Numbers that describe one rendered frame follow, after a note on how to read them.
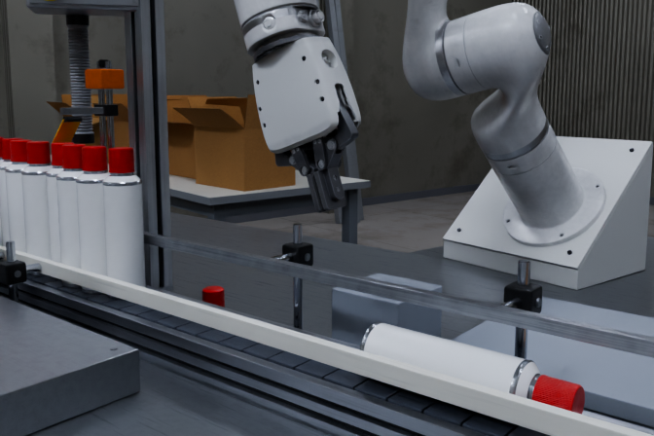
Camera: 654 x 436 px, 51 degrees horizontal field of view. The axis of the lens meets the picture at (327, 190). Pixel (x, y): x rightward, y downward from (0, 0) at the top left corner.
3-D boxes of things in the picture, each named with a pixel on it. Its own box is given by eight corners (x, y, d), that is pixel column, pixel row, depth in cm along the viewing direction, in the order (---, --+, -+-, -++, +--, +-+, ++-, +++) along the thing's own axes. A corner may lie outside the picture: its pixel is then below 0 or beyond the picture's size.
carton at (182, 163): (133, 174, 325) (130, 94, 320) (230, 166, 360) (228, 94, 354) (180, 184, 292) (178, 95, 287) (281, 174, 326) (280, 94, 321)
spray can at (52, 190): (46, 275, 107) (38, 142, 104) (79, 270, 110) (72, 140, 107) (59, 282, 103) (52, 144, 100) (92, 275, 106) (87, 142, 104)
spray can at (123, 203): (100, 294, 97) (93, 147, 94) (134, 287, 100) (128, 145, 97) (119, 302, 93) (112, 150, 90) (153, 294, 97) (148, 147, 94)
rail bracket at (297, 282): (258, 360, 86) (256, 229, 84) (297, 344, 92) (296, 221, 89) (276, 366, 84) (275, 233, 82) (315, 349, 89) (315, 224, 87)
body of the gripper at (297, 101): (344, 23, 72) (373, 126, 71) (275, 59, 79) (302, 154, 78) (297, 17, 66) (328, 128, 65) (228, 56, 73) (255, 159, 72)
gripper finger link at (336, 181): (347, 136, 71) (365, 199, 70) (325, 145, 73) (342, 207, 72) (329, 138, 68) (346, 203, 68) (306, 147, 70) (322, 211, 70)
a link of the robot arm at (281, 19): (338, 7, 73) (345, 33, 73) (279, 39, 78) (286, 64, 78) (284, -2, 66) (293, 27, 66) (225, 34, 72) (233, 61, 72)
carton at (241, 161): (166, 184, 290) (163, 94, 285) (261, 174, 325) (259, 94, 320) (226, 195, 261) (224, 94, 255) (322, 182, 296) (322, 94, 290)
